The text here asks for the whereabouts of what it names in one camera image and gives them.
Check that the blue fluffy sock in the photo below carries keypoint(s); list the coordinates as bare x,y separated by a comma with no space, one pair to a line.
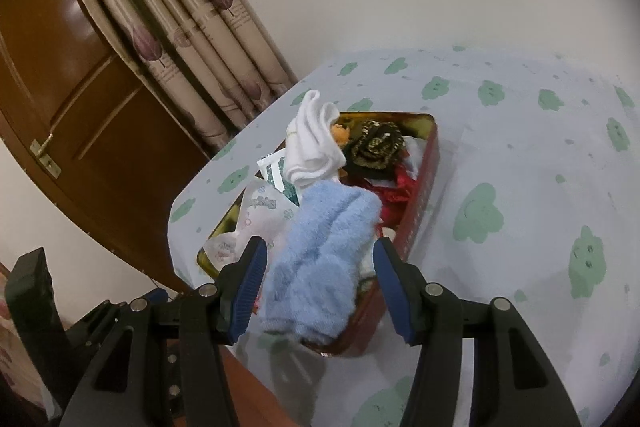
320,257

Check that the white sock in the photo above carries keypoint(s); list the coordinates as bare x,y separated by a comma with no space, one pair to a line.
312,147

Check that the red white fluffy cloth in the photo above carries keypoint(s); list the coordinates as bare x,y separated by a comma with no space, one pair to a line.
395,197

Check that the red tin box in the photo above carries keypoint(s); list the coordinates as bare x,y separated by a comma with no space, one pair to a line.
420,207

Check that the brown wooden door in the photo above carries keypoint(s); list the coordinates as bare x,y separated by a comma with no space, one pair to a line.
90,107

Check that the orange plush toy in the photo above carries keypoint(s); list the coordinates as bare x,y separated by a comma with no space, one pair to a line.
341,134

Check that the gold black scrunchie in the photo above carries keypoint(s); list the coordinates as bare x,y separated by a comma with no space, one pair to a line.
375,144

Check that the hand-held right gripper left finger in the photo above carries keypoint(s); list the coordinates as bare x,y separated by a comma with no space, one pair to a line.
245,292

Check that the beige patterned curtain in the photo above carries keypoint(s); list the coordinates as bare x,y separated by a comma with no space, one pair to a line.
175,22

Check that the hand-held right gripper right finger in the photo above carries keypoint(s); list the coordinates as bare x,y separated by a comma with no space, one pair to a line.
395,297

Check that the green white packet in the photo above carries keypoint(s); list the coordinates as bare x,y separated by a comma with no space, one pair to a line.
275,174

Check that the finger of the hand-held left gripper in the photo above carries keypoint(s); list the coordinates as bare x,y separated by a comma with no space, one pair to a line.
172,372
159,294

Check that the brass door latch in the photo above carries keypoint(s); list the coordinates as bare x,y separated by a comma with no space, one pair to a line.
47,159

